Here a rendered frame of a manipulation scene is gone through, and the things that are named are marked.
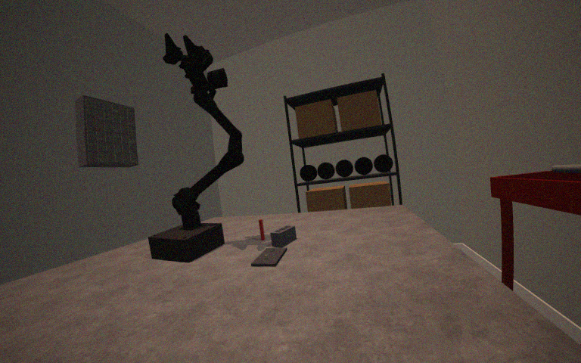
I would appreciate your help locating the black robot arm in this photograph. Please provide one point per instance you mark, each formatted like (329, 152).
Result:
(184, 201)

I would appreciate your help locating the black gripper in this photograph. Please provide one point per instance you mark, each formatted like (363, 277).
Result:
(194, 63)

